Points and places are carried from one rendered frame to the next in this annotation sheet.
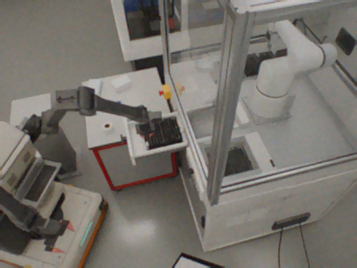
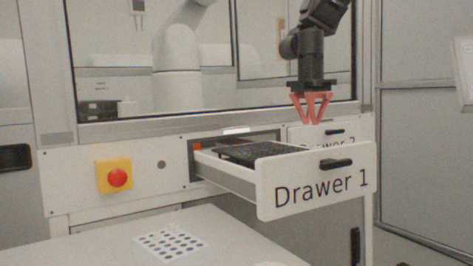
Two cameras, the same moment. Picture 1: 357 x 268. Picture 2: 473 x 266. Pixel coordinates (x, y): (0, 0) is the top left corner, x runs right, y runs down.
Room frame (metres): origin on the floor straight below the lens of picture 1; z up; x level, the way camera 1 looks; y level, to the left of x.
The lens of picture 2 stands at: (1.39, 0.87, 1.05)
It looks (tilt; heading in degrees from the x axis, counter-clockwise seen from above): 7 degrees down; 253
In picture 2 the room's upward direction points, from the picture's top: 3 degrees counter-clockwise
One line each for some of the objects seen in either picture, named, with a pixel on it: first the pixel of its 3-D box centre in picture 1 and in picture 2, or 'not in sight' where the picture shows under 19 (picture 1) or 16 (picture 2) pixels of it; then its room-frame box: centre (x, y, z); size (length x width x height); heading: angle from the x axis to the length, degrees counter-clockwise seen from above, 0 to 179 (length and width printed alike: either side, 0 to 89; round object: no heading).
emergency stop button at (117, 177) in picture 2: not in sight; (117, 176); (1.42, 0.09, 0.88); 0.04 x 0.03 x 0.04; 12
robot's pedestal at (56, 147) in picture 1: (50, 140); not in sight; (1.43, 1.03, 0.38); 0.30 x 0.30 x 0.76; 12
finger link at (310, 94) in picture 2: not in sight; (311, 103); (1.00, 0.17, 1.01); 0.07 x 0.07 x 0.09; 11
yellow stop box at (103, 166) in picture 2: (166, 92); (114, 174); (1.43, 0.06, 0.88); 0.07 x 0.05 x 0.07; 12
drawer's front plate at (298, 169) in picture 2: (129, 140); (321, 176); (1.04, 0.29, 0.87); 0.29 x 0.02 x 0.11; 12
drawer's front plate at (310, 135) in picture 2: (194, 173); (326, 140); (0.80, -0.09, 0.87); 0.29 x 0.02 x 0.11; 12
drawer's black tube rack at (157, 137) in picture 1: (161, 134); (264, 162); (1.08, 0.09, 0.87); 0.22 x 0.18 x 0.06; 102
